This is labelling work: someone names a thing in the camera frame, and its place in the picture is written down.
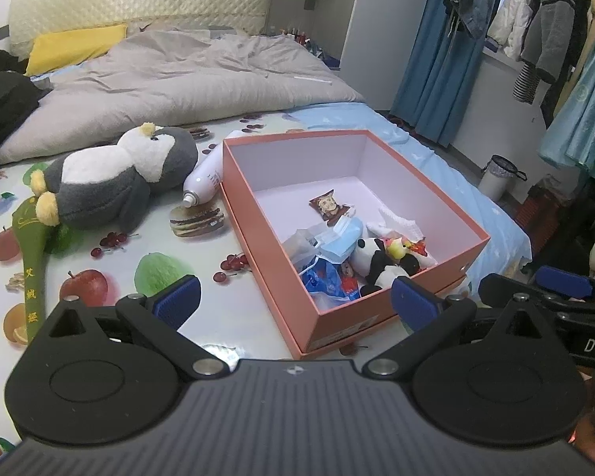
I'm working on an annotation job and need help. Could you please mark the black clothing pile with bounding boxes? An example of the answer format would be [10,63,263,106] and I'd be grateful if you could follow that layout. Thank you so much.
[0,50,55,199]

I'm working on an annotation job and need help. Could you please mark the cream quilted headboard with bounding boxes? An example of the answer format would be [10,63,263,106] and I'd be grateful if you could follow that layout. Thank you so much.
[7,0,273,58]

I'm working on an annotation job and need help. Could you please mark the fruit printed mat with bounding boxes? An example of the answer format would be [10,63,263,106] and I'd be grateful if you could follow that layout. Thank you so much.
[0,111,417,462]

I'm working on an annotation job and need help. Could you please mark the small trash bin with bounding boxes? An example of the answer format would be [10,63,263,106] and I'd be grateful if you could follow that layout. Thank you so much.
[478,155,526,199]

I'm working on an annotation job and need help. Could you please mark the blue plastic packet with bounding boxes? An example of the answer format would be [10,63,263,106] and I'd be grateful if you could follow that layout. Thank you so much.
[282,228,363,301]

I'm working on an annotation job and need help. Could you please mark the pink yellow small toy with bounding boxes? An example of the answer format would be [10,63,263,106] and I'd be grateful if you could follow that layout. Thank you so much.
[384,237,430,261]

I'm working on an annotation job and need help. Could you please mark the small red packet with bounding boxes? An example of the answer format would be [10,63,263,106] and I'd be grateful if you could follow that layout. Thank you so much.
[341,267,362,299]

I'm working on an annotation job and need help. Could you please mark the grey duvet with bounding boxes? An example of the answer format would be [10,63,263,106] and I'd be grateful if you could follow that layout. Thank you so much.
[0,30,368,164]

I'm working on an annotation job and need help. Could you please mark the panda plush toy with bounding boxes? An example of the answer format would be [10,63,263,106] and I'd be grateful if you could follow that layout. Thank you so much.
[349,237,412,297]

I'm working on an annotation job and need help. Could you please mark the light blue hanging dress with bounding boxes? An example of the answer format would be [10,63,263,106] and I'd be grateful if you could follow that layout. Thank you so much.
[540,25,595,182]

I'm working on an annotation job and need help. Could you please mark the white plastic bag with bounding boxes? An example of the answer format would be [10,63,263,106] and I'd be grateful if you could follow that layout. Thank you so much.
[367,207,437,271]

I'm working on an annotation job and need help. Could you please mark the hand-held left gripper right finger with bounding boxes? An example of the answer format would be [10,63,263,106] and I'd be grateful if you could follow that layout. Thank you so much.
[362,276,555,378]

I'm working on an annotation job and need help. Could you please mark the grey white penguin plush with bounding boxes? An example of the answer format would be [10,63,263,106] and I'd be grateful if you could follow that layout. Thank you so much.
[30,123,199,231]

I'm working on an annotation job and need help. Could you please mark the hanging white jacket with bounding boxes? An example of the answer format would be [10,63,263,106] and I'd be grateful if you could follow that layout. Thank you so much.
[486,0,546,60]

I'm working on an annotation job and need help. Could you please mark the grey striped sweater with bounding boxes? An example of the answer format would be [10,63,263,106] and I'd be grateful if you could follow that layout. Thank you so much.
[513,0,593,105]

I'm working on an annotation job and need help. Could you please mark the green fabric massage hammer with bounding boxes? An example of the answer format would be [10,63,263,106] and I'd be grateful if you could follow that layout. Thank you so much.
[11,196,60,343]

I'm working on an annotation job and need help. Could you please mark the red brown box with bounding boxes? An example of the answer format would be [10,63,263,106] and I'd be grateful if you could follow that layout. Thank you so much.
[520,183,576,239]

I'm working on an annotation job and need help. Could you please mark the cluttered bedside items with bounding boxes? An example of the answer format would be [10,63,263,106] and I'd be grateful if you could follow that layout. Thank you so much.
[273,25,340,67]

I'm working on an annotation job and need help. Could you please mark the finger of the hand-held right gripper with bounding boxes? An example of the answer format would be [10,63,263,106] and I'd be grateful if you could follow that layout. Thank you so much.
[478,273,576,321]
[535,266,595,299]

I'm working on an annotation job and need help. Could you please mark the white wardrobe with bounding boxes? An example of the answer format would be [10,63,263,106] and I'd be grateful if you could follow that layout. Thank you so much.
[337,0,434,112]

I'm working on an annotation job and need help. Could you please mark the red snack packet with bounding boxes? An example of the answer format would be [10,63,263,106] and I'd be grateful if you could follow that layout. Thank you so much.
[309,189,355,221]

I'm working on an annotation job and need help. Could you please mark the pink cardboard box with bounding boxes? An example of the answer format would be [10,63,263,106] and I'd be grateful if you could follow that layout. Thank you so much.
[221,129,491,360]

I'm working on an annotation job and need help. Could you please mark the blue face mask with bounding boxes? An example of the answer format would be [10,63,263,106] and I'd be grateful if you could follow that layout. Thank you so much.
[297,215,365,263]

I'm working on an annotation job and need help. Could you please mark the white spray bottle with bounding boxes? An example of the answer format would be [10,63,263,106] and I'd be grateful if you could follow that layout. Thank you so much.
[182,130,244,208]

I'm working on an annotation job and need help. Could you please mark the yellow pillow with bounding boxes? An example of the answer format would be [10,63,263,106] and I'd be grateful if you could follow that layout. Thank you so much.
[25,24,129,76]

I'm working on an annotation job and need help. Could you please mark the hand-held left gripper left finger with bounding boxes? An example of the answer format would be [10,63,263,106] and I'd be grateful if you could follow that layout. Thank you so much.
[38,275,234,378]

